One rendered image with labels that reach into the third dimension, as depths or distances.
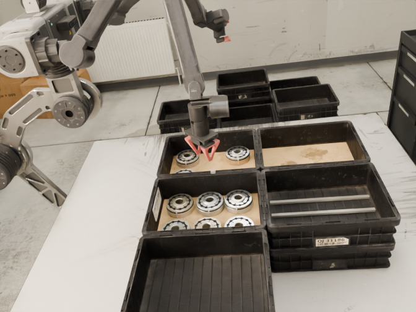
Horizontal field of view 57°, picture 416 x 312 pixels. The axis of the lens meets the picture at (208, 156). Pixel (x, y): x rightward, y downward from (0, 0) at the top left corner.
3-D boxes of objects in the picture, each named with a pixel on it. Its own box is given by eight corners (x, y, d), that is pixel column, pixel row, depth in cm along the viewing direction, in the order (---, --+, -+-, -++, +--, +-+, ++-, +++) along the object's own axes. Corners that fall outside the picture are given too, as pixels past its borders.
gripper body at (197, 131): (199, 128, 131) (196, 109, 127) (219, 138, 124) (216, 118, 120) (184, 136, 127) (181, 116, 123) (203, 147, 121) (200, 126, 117)
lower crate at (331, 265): (269, 275, 130) (268, 252, 123) (263, 214, 154) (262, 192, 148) (392, 270, 125) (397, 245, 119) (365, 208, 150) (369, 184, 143)
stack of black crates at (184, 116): (168, 175, 279) (156, 122, 254) (173, 152, 304) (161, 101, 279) (223, 170, 276) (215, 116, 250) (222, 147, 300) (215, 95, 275)
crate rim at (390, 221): (267, 233, 118) (266, 228, 117) (260, 174, 143) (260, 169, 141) (402, 226, 114) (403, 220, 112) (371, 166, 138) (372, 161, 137)
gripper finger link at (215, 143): (208, 151, 133) (205, 127, 128) (222, 158, 128) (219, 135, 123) (193, 160, 130) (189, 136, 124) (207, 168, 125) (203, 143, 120)
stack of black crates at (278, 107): (278, 164, 272) (277, 109, 247) (273, 142, 297) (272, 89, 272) (336, 159, 269) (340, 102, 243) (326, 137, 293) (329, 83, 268)
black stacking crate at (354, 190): (268, 253, 124) (267, 228, 117) (262, 194, 148) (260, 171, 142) (396, 247, 119) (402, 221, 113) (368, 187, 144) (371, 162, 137)
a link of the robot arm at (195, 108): (187, 97, 121) (186, 106, 116) (209, 95, 120) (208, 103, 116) (190, 116, 125) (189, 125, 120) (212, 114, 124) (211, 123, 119)
